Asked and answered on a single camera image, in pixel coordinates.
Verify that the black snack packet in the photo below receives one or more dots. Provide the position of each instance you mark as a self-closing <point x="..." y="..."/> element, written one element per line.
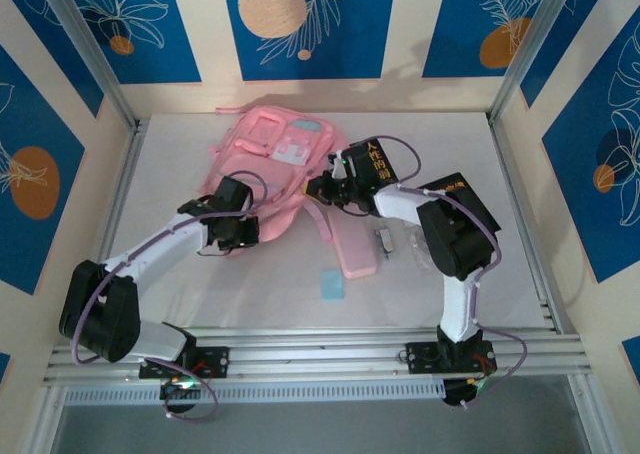
<point x="452" y="184"/>

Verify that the clear bag with white item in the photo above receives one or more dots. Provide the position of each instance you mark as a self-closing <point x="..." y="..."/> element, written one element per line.
<point x="384" y="241"/>

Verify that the pink pencil case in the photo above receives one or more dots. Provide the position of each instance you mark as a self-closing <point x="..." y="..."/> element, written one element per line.
<point x="352" y="249"/>

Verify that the black book with yellow spine text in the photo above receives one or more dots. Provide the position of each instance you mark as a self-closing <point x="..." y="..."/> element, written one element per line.
<point x="380" y="164"/>

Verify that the light blue eraser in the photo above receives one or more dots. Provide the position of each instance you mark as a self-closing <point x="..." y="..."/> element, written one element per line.
<point x="332" y="285"/>

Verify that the aluminium corner post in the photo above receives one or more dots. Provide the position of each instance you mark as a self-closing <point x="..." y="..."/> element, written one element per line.
<point x="92" y="49"/>
<point x="532" y="49"/>

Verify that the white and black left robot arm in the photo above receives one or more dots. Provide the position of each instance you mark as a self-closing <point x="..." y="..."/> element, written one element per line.
<point x="160" y="239"/>

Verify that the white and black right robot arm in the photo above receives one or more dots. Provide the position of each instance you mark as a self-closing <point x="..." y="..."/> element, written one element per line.
<point x="457" y="304"/>

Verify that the aluminium frame leg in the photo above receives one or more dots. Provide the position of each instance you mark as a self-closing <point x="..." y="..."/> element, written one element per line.
<point x="47" y="419"/>
<point x="592" y="419"/>

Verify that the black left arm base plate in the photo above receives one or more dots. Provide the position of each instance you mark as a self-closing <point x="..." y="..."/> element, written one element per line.
<point x="220" y="361"/>

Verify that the pink backpack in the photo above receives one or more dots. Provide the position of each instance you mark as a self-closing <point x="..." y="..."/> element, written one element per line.
<point x="260" y="174"/>

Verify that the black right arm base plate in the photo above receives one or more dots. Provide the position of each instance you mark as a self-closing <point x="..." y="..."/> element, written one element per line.
<point x="417" y="356"/>

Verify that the aluminium side rail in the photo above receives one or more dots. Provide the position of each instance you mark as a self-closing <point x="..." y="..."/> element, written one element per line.
<point x="120" y="184"/>
<point x="525" y="224"/>

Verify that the aluminium front rail beam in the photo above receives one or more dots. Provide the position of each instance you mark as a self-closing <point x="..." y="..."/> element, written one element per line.
<point x="320" y="354"/>

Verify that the black base electronics box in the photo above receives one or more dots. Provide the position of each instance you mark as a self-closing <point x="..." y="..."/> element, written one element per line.
<point x="457" y="393"/>
<point x="180" y="398"/>

